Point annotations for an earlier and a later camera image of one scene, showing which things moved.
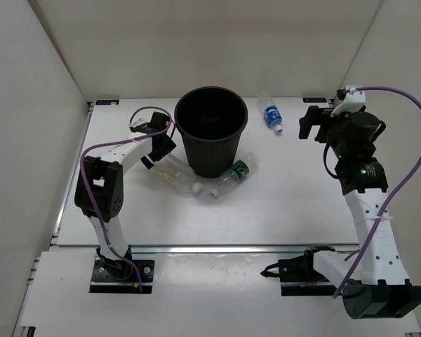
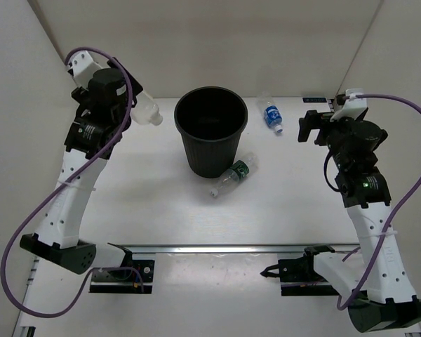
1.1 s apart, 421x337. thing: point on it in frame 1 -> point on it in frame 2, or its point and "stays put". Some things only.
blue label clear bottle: [272, 114] stays put
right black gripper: [318, 116] stays put
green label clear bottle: [237, 173] stays put
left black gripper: [168, 146] -> [135, 88]
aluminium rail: [201, 249] stays put
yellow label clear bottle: [178, 173] -> [146, 111]
